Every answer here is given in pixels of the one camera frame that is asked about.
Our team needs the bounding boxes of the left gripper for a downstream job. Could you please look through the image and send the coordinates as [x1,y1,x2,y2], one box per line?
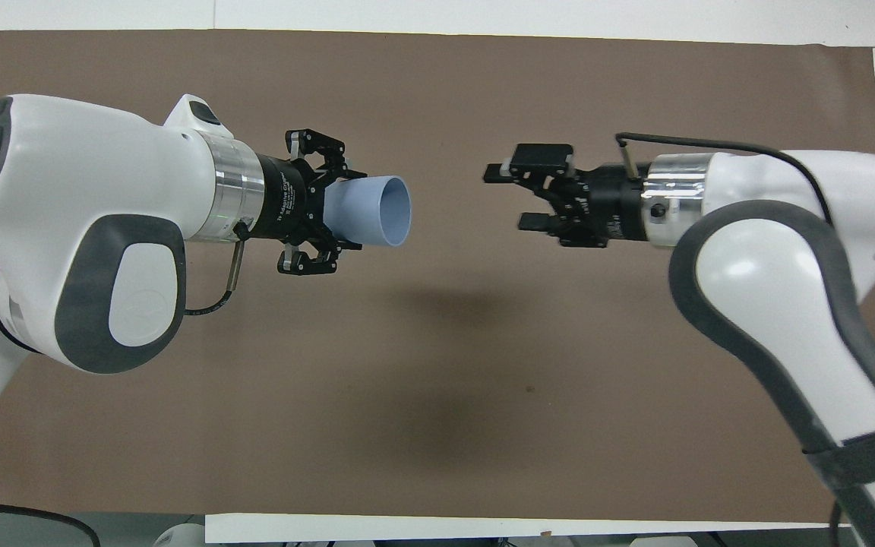
[257,128,368,277]

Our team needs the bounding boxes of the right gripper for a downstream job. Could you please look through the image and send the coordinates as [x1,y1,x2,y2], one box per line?
[482,144,652,250]

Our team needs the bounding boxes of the light blue cup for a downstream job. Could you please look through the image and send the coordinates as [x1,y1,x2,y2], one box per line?
[323,175,412,250]

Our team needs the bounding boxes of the black cable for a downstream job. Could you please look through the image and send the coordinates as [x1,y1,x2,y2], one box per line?
[185,220,251,316]
[614,133,834,226]

